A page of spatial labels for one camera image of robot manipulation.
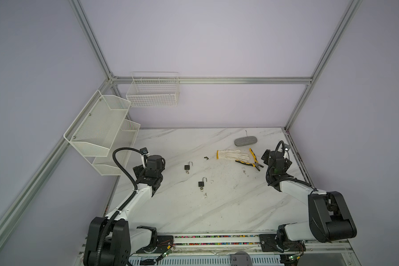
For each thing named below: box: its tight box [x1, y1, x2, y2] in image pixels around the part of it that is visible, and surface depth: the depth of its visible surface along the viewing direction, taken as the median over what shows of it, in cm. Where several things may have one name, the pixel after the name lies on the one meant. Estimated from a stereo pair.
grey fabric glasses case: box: [233, 135, 258, 147], surface depth 113 cm
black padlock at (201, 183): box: [197, 176, 208, 187], surface depth 93 cm
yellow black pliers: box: [234, 147, 264, 172], surface depth 103 cm
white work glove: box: [216, 149, 250, 163], surface depth 107 cm
